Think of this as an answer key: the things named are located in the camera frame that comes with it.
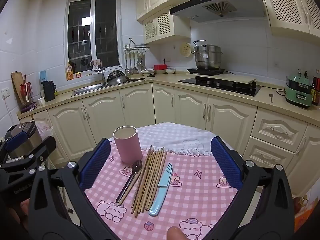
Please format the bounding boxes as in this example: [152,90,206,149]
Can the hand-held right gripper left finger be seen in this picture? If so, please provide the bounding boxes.
[29,137,113,240]

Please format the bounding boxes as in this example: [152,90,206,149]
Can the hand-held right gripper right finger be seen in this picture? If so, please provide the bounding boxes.
[202,136,296,240]

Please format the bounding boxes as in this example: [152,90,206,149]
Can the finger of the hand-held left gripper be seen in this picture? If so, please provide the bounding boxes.
[0,131,28,160]
[0,136,57,180]

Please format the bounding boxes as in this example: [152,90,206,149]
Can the pink cup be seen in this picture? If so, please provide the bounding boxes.
[113,126,143,165]

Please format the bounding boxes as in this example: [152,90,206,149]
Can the dark metal spoon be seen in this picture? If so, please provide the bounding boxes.
[115,160,143,203]

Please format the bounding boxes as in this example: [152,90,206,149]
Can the bundle of wooden chopsticks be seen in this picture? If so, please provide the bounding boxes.
[117,146,168,216]

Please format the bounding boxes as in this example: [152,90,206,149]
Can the light blue sheathed knife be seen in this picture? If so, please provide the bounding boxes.
[148,162,173,217]

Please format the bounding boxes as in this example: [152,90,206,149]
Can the person's left hand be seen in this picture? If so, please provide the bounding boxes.
[10,199,32,222]

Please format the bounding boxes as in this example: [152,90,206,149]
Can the person's right hand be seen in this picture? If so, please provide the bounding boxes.
[167,226,187,240]

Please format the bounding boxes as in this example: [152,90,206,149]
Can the silver rice cooker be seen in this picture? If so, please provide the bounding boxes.
[4,121,43,161]

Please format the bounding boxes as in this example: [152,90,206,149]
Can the clear plastic bag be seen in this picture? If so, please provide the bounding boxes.
[35,119,54,141]

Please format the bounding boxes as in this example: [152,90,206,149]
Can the pink checkered tablecloth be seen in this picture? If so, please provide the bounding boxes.
[84,140,240,240]

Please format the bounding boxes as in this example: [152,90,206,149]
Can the red utensil holder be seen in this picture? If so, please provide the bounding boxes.
[20,82,34,103]

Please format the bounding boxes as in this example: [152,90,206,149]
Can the wooden cutting board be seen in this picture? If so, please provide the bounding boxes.
[11,72,28,105]

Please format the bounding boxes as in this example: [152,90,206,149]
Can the black kettle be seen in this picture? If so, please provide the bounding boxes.
[41,80,56,102]

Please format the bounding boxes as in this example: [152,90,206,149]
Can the steel sink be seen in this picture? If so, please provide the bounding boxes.
[71,84,104,97]

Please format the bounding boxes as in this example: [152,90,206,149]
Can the black gas stove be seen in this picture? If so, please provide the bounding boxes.
[178,76,262,97]

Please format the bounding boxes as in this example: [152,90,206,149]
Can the orange packet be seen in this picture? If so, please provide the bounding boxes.
[66,62,75,81]

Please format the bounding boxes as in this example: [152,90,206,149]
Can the orange cardboard box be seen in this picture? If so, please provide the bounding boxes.
[294,187,318,233]

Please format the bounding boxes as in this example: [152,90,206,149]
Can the steel colander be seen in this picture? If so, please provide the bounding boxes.
[107,70,131,86]

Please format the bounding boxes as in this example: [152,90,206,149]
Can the metal faucet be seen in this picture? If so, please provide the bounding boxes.
[90,59,107,87]

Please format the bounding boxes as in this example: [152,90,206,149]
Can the black induction cooker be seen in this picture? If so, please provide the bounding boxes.
[187,67,227,76]

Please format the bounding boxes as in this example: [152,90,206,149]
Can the green electric pot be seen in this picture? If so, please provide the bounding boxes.
[284,74,313,109]

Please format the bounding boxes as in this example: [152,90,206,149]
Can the hanging metal ladles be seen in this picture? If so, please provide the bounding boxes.
[124,51,146,74]

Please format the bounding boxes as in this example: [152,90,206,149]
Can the steel steamer pot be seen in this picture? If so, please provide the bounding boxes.
[191,40,223,70]

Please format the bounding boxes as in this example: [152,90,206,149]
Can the dark sauce bottles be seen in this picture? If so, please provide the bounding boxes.
[311,76,320,107]

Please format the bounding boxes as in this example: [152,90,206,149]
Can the yellow perforated plate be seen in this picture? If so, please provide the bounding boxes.
[180,42,192,58]

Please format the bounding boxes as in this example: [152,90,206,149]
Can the kitchen window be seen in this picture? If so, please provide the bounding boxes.
[66,0,121,75]

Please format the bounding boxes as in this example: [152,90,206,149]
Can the range hood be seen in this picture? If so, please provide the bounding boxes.
[169,0,266,23]

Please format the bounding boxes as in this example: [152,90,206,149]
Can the cream lattice corner cabinet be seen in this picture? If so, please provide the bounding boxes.
[257,0,320,42]

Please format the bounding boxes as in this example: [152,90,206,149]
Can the black wall utensil rack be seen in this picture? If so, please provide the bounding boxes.
[123,37,150,51]

